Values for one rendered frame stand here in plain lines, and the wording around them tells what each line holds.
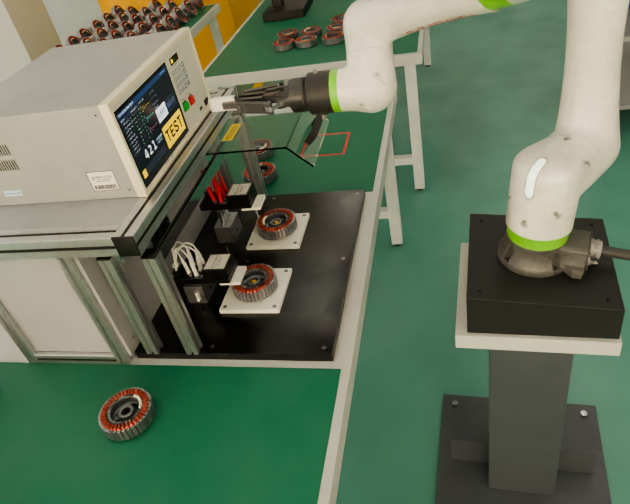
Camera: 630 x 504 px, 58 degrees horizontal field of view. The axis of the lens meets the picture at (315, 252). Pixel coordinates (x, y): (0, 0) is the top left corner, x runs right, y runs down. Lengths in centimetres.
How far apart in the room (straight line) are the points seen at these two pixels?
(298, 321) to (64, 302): 51
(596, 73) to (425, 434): 126
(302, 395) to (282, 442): 11
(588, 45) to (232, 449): 100
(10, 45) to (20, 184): 395
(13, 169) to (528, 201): 104
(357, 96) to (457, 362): 123
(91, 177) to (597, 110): 101
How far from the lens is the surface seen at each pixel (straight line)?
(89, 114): 117
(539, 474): 180
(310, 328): 128
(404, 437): 200
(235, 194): 151
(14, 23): 518
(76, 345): 145
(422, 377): 214
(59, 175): 129
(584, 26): 119
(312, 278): 140
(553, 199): 114
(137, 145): 120
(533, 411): 156
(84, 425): 134
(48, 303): 138
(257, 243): 155
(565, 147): 118
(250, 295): 134
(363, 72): 124
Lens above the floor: 167
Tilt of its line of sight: 37 degrees down
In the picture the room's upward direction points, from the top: 13 degrees counter-clockwise
